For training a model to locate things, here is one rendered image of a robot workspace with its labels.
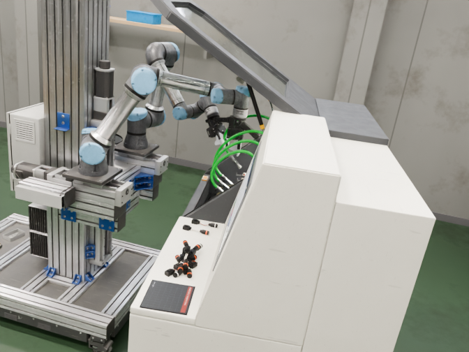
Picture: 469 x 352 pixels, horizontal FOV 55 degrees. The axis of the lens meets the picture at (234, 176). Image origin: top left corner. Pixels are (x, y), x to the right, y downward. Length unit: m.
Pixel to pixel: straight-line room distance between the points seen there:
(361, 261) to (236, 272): 0.38
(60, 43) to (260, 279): 1.66
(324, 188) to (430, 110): 3.84
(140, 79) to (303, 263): 1.17
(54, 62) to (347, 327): 1.92
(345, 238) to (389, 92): 3.73
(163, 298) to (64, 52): 1.45
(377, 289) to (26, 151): 2.03
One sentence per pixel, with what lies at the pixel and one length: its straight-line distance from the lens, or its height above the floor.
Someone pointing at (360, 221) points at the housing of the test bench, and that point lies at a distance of 1.33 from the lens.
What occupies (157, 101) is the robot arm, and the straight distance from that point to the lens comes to 2.84.
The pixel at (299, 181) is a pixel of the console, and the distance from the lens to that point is 1.27.
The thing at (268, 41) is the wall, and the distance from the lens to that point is 5.00.
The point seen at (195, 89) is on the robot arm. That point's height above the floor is 1.52.
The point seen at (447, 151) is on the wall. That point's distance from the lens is 5.20.
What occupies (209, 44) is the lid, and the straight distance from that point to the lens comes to 1.90.
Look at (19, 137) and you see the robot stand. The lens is 2.77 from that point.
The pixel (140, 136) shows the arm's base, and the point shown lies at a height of 1.12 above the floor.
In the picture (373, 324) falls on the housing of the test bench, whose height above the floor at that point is 1.09.
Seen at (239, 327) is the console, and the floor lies 0.98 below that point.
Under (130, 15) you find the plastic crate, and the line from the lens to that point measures 4.98.
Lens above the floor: 1.96
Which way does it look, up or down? 21 degrees down
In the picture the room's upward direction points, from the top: 8 degrees clockwise
